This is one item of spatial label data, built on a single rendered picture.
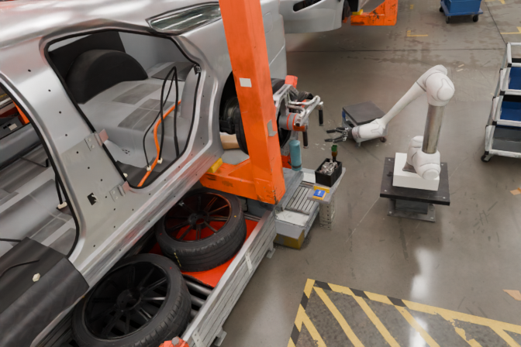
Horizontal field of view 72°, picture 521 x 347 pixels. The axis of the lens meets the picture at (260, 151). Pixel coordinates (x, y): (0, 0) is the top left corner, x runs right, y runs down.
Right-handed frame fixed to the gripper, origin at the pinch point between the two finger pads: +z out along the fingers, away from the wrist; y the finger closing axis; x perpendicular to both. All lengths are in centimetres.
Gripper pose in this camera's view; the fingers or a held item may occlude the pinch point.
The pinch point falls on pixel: (329, 135)
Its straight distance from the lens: 290.6
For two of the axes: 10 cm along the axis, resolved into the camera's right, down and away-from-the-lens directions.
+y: -2.9, 7.5, -5.9
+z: -8.5, 0.9, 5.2
